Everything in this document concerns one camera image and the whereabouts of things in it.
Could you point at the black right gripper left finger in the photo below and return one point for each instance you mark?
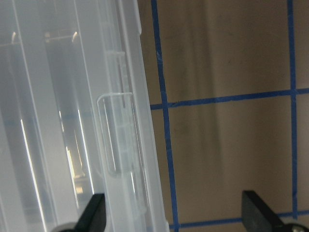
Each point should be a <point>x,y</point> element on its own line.
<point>93,218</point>

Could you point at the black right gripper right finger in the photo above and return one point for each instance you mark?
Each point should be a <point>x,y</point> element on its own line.
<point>257,216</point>

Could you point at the clear plastic box lid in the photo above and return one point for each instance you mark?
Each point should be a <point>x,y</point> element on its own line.
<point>75,117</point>

